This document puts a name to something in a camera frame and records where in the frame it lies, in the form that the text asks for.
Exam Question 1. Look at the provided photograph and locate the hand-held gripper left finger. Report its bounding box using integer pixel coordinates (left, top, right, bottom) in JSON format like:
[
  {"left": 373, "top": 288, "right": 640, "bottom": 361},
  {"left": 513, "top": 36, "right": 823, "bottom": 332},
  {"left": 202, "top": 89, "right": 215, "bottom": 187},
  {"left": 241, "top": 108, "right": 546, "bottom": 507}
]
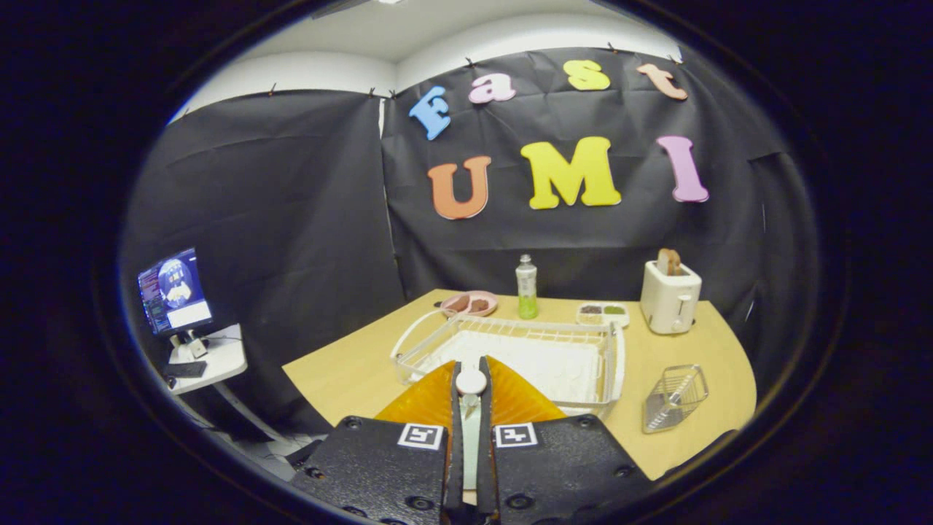
[{"left": 290, "top": 361, "right": 465, "bottom": 525}]

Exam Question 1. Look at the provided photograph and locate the white side table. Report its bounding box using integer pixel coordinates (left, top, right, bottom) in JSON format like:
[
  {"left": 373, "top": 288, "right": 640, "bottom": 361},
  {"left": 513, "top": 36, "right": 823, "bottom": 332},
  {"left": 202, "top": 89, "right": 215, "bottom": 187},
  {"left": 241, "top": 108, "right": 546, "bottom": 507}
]
[{"left": 162, "top": 323, "right": 289, "bottom": 444}]

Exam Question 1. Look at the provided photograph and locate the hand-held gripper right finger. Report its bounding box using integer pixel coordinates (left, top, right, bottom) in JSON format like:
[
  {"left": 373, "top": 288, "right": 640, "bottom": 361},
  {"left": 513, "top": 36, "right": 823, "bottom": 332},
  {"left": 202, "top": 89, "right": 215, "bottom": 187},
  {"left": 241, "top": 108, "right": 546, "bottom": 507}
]
[{"left": 479, "top": 356, "right": 655, "bottom": 525}]

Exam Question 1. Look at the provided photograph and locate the metal wire basket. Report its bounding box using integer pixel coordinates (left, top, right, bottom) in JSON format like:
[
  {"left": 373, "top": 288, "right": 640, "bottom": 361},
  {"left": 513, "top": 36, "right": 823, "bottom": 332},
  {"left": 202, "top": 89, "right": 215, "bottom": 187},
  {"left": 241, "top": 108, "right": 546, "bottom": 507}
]
[{"left": 642, "top": 364, "right": 709, "bottom": 435}]

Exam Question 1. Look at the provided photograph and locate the pink plate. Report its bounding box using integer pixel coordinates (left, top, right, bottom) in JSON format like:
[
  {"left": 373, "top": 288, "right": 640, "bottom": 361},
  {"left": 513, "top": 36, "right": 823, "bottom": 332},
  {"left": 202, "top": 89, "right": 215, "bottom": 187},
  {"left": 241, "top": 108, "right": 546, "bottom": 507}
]
[{"left": 440, "top": 290, "right": 499, "bottom": 319}]

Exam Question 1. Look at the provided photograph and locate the white dish rack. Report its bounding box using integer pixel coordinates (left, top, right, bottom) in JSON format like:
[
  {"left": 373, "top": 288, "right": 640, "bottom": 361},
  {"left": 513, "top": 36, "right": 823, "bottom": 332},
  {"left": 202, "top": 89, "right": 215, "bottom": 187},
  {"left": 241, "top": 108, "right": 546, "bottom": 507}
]
[{"left": 390, "top": 312, "right": 626, "bottom": 420}]

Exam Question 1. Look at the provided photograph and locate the white toaster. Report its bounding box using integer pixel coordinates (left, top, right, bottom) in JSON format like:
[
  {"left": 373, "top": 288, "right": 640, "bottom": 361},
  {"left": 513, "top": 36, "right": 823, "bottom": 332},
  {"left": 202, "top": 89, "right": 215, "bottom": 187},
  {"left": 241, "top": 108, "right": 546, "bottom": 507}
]
[{"left": 640, "top": 260, "right": 703, "bottom": 335}]

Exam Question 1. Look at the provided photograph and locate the clear green drink bottle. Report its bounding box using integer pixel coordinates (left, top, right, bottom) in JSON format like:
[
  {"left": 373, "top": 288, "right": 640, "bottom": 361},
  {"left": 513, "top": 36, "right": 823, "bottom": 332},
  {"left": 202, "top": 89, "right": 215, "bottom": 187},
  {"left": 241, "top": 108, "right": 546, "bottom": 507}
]
[{"left": 515, "top": 254, "right": 539, "bottom": 320}]

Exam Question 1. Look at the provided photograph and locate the computer monitor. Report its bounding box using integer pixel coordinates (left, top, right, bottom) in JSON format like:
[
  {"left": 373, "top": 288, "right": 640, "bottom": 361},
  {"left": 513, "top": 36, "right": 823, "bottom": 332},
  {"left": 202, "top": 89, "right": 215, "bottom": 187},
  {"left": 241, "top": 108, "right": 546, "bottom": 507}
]
[{"left": 137, "top": 247, "right": 215, "bottom": 362}]

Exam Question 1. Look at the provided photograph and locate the white divided sauce tray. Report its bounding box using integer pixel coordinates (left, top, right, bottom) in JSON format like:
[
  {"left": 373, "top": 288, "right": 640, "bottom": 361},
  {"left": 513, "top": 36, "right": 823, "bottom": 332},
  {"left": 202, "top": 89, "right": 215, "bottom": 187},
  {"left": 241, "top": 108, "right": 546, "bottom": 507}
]
[{"left": 576, "top": 302, "right": 631, "bottom": 328}]

